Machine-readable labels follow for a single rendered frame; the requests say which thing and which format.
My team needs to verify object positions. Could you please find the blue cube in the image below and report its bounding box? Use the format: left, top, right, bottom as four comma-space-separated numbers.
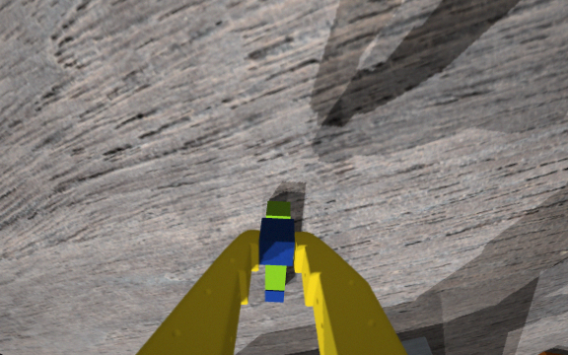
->
265, 290, 284, 303
259, 218, 295, 266

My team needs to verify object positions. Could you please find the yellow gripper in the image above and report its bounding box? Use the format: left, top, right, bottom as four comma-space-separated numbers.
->
136, 230, 407, 355

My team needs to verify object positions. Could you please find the lime green rod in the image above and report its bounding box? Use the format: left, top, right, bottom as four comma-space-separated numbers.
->
265, 201, 291, 291

